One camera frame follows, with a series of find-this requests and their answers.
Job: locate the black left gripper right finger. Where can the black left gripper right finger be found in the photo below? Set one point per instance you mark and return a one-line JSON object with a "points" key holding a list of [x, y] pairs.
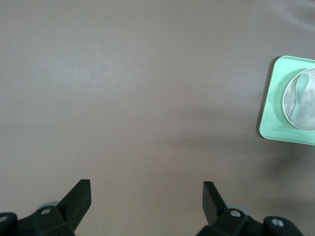
{"points": [[212, 206]]}

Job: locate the teal green plastic spoon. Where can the teal green plastic spoon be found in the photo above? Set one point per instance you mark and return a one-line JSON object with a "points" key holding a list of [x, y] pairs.
{"points": [[301, 83]]}

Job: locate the light green rectangular tray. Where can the light green rectangular tray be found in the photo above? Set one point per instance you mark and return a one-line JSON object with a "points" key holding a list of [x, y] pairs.
{"points": [[273, 110]]}

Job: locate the round beige plate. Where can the round beige plate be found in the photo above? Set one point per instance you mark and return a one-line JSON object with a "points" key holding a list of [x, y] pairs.
{"points": [[307, 113]]}

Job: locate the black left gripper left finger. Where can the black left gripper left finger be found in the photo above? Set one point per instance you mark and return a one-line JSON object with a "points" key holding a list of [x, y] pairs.
{"points": [[76, 204]]}

